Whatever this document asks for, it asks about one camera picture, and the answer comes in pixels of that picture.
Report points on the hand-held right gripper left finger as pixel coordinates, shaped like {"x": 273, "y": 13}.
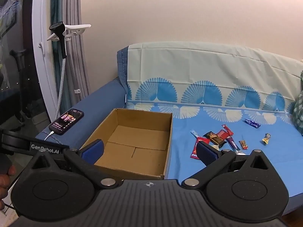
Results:
{"x": 93, "y": 151}

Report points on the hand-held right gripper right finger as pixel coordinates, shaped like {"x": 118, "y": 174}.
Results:
{"x": 208, "y": 153}

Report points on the red spicy snack packet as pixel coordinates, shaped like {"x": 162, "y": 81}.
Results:
{"x": 197, "y": 146}

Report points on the black snack packet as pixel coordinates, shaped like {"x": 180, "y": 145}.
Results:
{"x": 214, "y": 137}

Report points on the purple snack packet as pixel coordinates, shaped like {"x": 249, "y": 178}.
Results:
{"x": 233, "y": 144}

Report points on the small silver white packet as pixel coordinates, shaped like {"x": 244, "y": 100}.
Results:
{"x": 239, "y": 153}

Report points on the brown peanut candy packet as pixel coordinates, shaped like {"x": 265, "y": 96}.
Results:
{"x": 243, "y": 144}

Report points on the cardboard box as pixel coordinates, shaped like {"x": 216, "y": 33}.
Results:
{"x": 132, "y": 141}

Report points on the yellow candy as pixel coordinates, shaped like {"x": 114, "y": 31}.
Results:
{"x": 266, "y": 139}

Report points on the person's left hand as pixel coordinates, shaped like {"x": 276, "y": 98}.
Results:
{"x": 4, "y": 182}

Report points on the light blue stick packet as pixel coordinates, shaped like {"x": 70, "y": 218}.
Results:
{"x": 196, "y": 134}

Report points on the dark red snack packet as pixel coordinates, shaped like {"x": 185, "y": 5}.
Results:
{"x": 223, "y": 134}

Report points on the red stick packet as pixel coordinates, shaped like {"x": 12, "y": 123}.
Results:
{"x": 227, "y": 130}

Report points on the black smartphone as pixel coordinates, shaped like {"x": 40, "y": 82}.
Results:
{"x": 67, "y": 121}

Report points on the purple blue wrapped candy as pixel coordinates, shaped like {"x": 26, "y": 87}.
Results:
{"x": 252, "y": 123}

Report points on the fan-print blue bed sheet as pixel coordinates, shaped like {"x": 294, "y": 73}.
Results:
{"x": 213, "y": 75}

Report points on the grey curtain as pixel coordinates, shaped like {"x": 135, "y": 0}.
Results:
{"x": 75, "y": 63}

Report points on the green checkered cloth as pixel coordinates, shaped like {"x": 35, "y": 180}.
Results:
{"x": 298, "y": 113}

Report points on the black garment steamer head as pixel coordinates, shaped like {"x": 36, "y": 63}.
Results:
{"x": 58, "y": 32}

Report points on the white plastic hanger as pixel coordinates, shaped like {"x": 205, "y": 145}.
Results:
{"x": 75, "y": 28}

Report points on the teal curtain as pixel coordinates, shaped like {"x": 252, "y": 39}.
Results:
{"x": 55, "y": 4}

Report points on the white door frame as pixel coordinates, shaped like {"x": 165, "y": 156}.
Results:
{"x": 39, "y": 52}

